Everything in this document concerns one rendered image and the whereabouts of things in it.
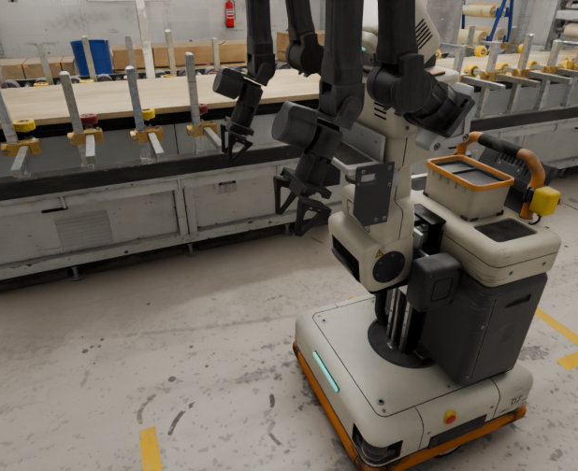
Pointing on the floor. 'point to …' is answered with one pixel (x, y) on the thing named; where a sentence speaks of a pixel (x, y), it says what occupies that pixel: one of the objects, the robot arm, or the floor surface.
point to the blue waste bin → (100, 52)
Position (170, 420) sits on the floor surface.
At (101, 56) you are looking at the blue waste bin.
